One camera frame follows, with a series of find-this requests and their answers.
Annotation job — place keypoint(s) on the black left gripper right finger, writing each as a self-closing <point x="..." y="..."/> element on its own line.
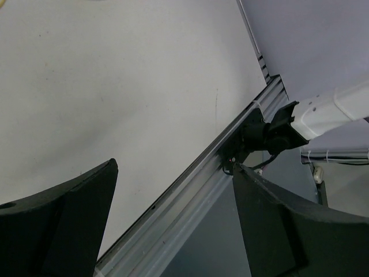
<point x="287" y="235"/>

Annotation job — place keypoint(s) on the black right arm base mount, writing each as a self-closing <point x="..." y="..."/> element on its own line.
<point x="247" y="138"/>

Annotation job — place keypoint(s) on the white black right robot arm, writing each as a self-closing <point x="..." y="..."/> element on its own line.
<point x="295" y="124"/>

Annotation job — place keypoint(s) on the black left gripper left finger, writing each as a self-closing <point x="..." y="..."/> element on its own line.
<point x="58" y="232"/>

